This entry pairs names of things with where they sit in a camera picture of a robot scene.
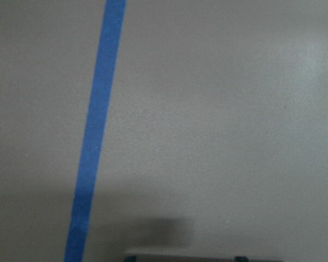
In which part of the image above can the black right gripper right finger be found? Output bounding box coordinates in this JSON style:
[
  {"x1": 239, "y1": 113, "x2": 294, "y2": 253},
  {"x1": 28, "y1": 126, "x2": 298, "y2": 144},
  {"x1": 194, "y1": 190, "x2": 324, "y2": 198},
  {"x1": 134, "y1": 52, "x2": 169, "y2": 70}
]
[{"x1": 234, "y1": 256, "x2": 248, "y2": 262}]

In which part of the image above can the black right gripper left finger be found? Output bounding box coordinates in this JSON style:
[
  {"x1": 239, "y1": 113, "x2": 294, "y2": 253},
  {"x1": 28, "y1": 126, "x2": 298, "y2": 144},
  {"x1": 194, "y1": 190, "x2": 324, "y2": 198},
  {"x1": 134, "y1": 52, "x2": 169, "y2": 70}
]
[{"x1": 125, "y1": 255, "x2": 137, "y2": 262}]

